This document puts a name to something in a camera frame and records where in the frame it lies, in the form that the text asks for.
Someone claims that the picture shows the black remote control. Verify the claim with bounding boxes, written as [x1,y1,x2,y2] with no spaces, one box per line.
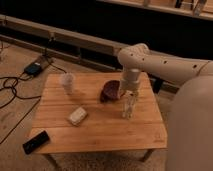
[22,131,50,154]

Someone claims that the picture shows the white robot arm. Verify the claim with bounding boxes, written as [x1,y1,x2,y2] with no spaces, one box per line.
[117,43,213,171]

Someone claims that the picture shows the dark red bowl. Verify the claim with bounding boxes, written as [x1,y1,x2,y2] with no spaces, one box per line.
[100,80,123,103]

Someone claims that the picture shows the white rectangular sponge block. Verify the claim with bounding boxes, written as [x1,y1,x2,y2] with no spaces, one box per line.
[68,107,88,126]

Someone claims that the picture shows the clear plastic bottle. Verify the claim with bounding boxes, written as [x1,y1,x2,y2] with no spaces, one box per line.
[122,92,137,119]

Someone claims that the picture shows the wooden table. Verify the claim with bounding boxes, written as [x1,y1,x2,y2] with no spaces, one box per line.
[29,73,167,155]

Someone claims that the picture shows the translucent plastic cup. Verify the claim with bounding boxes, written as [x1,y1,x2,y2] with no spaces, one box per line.
[60,73,75,94]

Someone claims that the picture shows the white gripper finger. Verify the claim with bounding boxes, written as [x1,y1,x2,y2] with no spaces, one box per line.
[123,91,130,99]
[133,91,139,100]

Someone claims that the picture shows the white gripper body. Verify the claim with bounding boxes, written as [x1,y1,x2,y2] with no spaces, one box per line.
[120,68,141,92]

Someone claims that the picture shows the long wooden bench rail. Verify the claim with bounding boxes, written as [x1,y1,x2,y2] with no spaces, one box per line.
[0,14,181,85]

